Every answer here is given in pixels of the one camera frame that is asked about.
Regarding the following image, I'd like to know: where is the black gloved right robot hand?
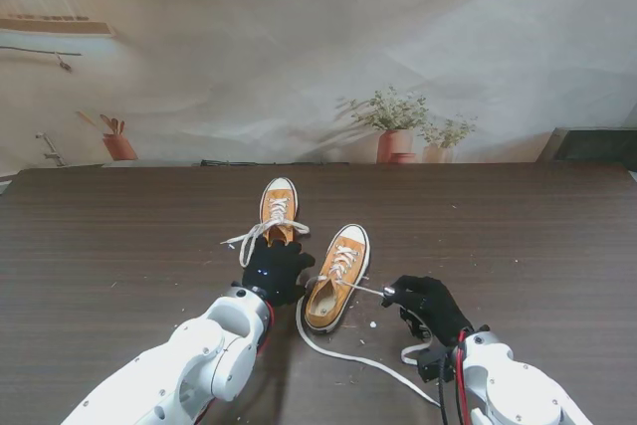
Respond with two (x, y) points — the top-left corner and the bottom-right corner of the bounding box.
(380, 274), (474, 348)

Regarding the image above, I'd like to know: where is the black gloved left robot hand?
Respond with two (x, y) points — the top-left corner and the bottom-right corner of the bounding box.
(241, 240), (318, 309)

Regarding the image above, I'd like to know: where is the black right wrist box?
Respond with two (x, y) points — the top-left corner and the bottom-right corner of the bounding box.
(415, 344), (457, 387)

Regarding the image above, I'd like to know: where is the printed kitchen backdrop cloth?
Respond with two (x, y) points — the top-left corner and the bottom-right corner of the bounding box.
(0, 0), (637, 170)

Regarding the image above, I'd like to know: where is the red left wrist cable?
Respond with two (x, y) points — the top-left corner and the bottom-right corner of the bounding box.
(257, 301), (277, 349)

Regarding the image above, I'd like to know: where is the red wrist cable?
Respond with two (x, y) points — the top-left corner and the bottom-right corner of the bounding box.
(257, 301), (277, 349)
(454, 329), (473, 425)

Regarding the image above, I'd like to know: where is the red right wrist cable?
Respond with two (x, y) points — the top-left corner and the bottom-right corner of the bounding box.
(454, 329), (473, 425)

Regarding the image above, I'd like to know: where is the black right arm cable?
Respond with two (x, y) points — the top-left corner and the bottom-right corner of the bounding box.
(436, 352), (450, 425)

